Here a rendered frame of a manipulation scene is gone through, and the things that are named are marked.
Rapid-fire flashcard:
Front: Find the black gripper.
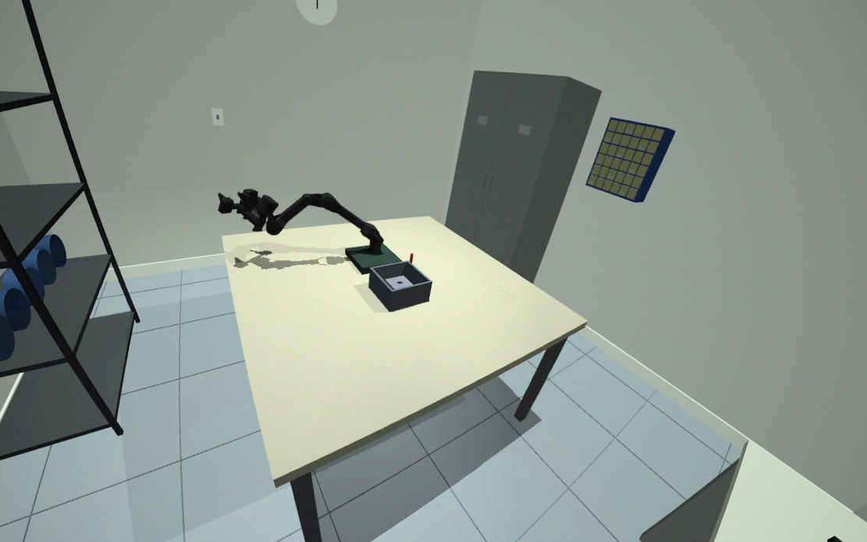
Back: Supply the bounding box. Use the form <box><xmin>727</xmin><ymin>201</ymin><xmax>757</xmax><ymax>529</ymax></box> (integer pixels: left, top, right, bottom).
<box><xmin>218</xmin><ymin>193</ymin><xmax>261</xmax><ymax>220</ymax></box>

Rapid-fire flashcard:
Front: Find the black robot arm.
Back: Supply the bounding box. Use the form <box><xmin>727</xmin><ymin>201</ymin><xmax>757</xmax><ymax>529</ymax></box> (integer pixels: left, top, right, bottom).
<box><xmin>240</xmin><ymin>189</ymin><xmax>383</xmax><ymax>254</ymax></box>

